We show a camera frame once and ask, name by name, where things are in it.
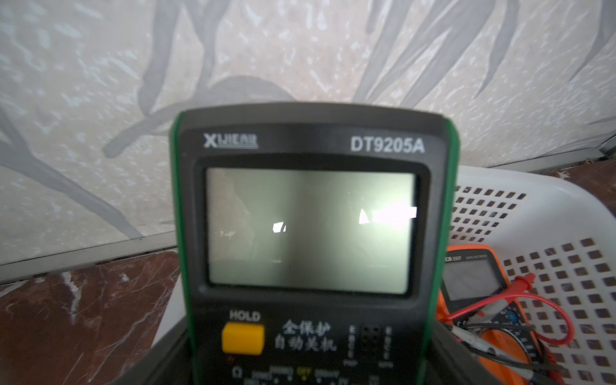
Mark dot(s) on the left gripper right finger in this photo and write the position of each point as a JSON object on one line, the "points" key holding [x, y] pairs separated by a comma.
{"points": [[449, 362]]}

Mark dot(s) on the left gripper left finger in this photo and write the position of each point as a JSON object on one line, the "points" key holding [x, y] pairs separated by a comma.
{"points": [[168, 362]]}

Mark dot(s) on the orange black multimeter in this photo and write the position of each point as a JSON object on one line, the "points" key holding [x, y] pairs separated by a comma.
{"points": [[483, 305]]}

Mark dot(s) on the green multimeter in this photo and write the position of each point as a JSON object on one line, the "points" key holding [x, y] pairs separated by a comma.
{"points": [[312, 239]]}

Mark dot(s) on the white plastic perforated basket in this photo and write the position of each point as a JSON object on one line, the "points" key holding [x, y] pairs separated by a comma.
{"points": [[564, 236]]}

